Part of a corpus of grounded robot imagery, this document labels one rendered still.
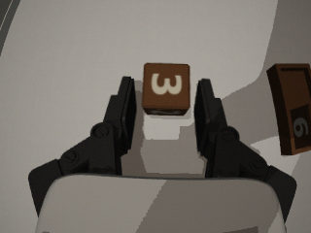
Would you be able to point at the brown digit cube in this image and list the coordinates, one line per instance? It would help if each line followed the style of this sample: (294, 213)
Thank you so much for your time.
(301, 119)
(166, 89)

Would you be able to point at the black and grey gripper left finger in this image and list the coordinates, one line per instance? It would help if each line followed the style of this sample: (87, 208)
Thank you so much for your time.
(108, 139)

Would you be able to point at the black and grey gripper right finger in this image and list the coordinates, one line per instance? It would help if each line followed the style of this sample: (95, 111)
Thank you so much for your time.
(227, 156)

